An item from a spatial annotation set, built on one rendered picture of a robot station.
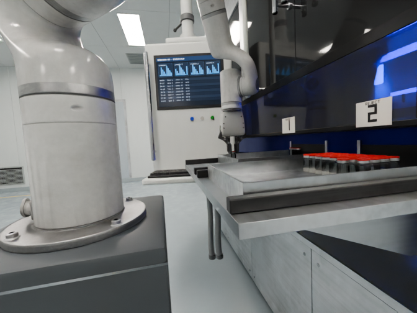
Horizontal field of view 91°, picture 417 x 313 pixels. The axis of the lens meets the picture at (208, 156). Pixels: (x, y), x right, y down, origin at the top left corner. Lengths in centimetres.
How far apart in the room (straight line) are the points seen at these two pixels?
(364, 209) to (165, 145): 107
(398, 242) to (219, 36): 74
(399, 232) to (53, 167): 59
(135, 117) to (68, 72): 554
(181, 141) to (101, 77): 93
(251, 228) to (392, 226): 34
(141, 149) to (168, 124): 458
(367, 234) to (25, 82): 59
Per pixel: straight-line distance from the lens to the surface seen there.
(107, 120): 34
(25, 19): 44
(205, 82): 127
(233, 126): 85
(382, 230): 53
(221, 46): 83
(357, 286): 76
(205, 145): 123
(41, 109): 33
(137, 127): 583
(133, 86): 601
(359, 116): 64
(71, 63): 34
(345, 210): 33
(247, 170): 57
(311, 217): 30
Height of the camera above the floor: 98
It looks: 4 degrees down
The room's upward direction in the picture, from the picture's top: 3 degrees counter-clockwise
